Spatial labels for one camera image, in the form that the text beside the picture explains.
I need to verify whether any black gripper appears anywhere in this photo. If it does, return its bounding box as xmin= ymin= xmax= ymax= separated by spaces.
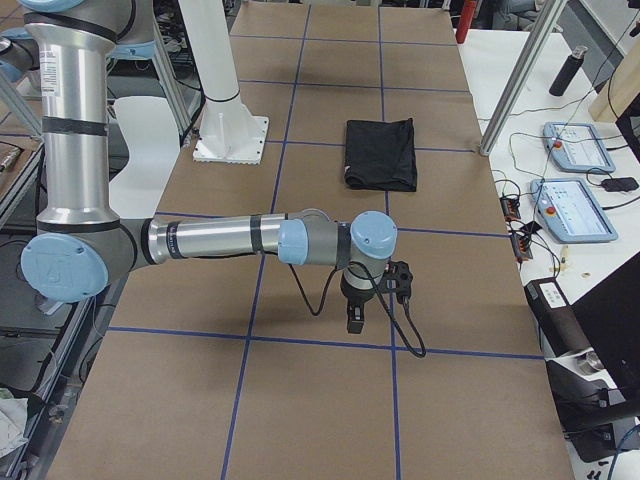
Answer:
xmin=340 ymin=279 xmax=374 ymax=334

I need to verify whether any black printed t-shirt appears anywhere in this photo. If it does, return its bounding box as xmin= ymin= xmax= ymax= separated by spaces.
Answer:
xmin=344 ymin=118 xmax=418 ymax=192

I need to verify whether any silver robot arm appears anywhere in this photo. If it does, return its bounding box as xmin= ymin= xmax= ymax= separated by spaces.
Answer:
xmin=20 ymin=1 xmax=410 ymax=334

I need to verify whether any near blue teach pendant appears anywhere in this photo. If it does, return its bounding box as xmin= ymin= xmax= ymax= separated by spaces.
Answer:
xmin=529 ymin=178 xmax=618 ymax=244

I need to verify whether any blue teach pendant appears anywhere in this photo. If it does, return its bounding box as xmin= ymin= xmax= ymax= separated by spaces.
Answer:
xmin=529 ymin=178 xmax=618 ymax=244
xmin=542 ymin=122 xmax=616 ymax=174

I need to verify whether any white curved plastic shield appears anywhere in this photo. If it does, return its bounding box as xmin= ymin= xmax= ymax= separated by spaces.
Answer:
xmin=109 ymin=96 xmax=181 ymax=219

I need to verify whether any far blue teach pendant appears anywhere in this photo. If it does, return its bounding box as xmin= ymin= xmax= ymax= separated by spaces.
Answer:
xmin=542 ymin=122 xmax=616 ymax=174

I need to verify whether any black phone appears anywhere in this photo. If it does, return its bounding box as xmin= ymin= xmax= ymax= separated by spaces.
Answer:
xmin=601 ymin=177 xmax=639 ymax=192

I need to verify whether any black water bottle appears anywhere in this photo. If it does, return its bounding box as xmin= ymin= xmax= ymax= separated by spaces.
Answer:
xmin=548 ymin=45 xmax=589 ymax=97

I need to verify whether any red cylinder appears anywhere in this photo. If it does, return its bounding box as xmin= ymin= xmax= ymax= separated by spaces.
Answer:
xmin=455 ymin=0 xmax=478 ymax=45

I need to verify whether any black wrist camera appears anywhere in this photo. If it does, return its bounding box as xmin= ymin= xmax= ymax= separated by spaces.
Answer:
xmin=380 ymin=261 xmax=413 ymax=305

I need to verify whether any white central pedestal column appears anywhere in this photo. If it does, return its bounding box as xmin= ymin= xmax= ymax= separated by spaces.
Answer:
xmin=179 ymin=0 xmax=269 ymax=164

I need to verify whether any aluminium frame post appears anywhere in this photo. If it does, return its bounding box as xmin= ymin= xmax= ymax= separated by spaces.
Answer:
xmin=479 ymin=0 xmax=568 ymax=156

